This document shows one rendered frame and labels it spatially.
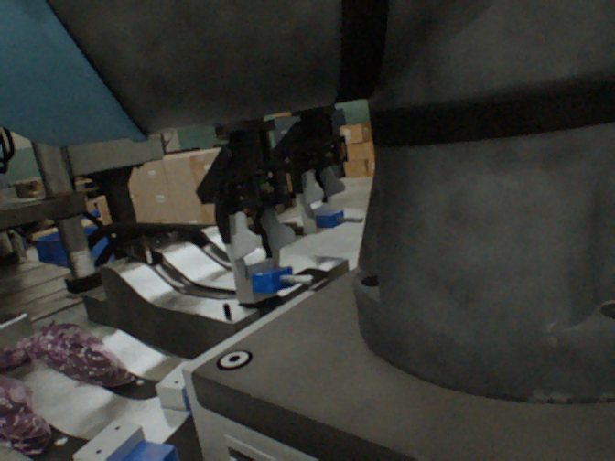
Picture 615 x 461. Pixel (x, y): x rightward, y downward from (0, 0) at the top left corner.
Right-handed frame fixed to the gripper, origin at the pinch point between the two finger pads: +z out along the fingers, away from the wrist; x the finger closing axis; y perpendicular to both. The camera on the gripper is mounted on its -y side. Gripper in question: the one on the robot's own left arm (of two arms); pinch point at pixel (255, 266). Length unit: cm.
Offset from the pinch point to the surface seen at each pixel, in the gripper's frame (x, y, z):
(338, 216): 28.1, -6.3, -4.5
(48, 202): -2, -69, -19
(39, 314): -8, -71, 7
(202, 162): 224, -321, -68
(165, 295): -4.2, -19.4, 3.2
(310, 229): 25.9, -12.1, -2.8
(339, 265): 16.2, 1.8, 3.3
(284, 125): 531, -501, -153
